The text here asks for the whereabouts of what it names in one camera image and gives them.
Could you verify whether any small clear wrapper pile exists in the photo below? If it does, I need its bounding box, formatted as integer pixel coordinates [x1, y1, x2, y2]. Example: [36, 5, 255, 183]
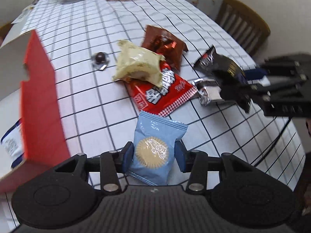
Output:
[11, 3, 34, 25]

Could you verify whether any wrapped chocolate ball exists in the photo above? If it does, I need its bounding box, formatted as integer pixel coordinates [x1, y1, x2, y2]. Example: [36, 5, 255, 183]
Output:
[92, 52, 110, 71]

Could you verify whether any red cardboard box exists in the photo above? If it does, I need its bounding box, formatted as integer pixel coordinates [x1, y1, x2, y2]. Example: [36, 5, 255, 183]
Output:
[0, 29, 72, 226]

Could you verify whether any cream snack packet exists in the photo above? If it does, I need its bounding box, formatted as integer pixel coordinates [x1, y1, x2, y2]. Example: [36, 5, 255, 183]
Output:
[112, 40, 166, 88]

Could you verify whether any silver snack packet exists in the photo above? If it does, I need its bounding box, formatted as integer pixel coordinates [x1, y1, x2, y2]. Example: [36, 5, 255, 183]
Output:
[191, 78, 227, 106]

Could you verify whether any black snack packet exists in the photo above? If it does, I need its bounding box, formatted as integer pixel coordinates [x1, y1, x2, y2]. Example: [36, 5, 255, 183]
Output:
[193, 46, 246, 83]

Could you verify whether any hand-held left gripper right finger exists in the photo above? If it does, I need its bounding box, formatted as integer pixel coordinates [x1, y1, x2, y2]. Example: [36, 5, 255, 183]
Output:
[174, 140, 247, 195]

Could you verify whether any white drawer cabinet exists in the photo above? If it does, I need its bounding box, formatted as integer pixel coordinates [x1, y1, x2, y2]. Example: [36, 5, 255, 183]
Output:
[155, 0, 230, 20]

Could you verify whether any light blue snack packet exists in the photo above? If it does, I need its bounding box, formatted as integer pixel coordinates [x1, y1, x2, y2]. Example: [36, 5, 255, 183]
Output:
[128, 110, 189, 186]

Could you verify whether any wooden slatted chair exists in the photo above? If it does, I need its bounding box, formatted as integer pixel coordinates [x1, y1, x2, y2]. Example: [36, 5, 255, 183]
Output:
[215, 0, 271, 57]

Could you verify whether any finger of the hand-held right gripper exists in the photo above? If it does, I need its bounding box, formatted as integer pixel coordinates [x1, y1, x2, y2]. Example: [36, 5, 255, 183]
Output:
[244, 67, 271, 88]
[219, 83, 258, 114]

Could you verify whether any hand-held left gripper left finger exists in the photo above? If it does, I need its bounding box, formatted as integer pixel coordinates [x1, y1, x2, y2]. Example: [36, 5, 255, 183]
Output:
[54, 141, 135, 195]

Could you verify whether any brown cookie packet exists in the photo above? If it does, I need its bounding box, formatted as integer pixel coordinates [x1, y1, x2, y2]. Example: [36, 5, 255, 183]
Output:
[141, 25, 189, 72]

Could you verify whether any checked white tablecloth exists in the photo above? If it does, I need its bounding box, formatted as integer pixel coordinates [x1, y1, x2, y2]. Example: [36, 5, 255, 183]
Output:
[11, 0, 307, 187]

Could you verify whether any white blue snack packet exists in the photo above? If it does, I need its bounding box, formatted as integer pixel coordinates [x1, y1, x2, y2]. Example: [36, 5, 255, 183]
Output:
[0, 120, 25, 169]

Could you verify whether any red snack packet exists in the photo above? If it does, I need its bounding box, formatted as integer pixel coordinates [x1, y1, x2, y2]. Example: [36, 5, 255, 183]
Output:
[125, 62, 198, 118]

